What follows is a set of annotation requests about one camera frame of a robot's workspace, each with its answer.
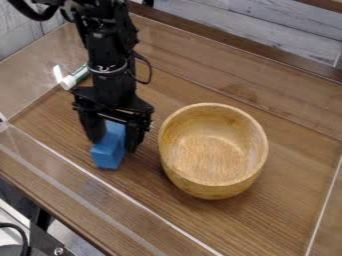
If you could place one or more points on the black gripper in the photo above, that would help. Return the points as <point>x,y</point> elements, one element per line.
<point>128,110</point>

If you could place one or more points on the black metal base bracket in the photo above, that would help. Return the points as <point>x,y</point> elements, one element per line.
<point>44,245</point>

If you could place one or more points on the clear acrylic front barrier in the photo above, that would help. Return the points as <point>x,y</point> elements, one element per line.
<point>108,217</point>

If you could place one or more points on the green and white marker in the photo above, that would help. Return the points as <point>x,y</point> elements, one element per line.
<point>68,81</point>

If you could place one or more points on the blue rectangular block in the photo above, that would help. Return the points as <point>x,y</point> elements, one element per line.
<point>108,152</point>

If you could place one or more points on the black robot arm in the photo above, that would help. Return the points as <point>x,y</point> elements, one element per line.
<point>108,35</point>

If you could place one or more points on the brown wooden bowl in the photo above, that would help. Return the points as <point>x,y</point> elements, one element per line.
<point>214,149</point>

